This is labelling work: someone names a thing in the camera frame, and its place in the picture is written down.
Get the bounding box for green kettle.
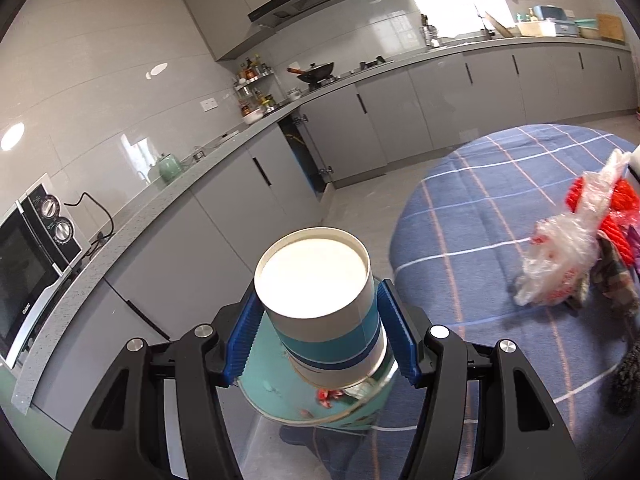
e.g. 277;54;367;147
149;152;184;184

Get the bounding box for clear plastic bag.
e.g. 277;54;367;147
514;150;632;307

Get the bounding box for metal utensil holder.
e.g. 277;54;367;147
420;12;442;49

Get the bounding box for gas stove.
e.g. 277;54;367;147
300;56;396;92

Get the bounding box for dark fuzzy cloth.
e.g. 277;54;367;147
607;337;640;417

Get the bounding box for grey upper cabinets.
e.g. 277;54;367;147
179;0;412;62

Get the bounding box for metal spice rack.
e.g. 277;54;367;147
232;54;279;117

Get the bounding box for grey lower kitchen cabinets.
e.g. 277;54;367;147
12;42;640;431

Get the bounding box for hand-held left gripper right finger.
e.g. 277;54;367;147
376;279;586;480

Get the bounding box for black power cable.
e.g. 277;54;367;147
64;191;117;253

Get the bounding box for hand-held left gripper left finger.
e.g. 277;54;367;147
55;290;266;480

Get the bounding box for blue storage box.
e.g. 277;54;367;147
532;5;577;37

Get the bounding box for white dish basin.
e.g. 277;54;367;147
516;20;559;38

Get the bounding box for leaning cutting board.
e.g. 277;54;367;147
482;10;517;39

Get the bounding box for white blue striped paper cup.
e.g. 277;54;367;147
253;227;388;390

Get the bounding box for red white wrapper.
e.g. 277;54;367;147
315;386;347;409

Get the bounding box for wooden cutting board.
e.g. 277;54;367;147
597;13;626;42

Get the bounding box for blue plaid blanket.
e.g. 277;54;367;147
277;124;640;480

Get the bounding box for kitchen faucet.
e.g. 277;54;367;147
473;4;495;42

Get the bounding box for teal metal bin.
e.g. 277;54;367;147
235;280;401;431

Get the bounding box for black wok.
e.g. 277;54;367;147
287;61;336;86

